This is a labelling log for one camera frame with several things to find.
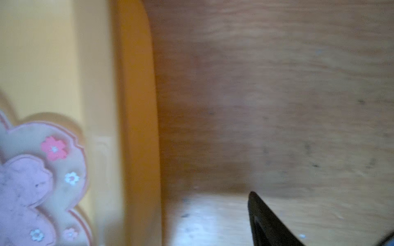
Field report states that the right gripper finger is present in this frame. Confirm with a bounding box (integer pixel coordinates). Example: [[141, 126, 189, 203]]
[[248, 191, 304, 246]]

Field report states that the pink flower coaster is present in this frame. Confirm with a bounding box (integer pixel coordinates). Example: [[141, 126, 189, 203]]
[[1, 113, 94, 246]]

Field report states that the yellow plastic storage box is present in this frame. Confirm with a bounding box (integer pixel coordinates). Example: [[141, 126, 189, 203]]
[[1, 1, 162, 246]]

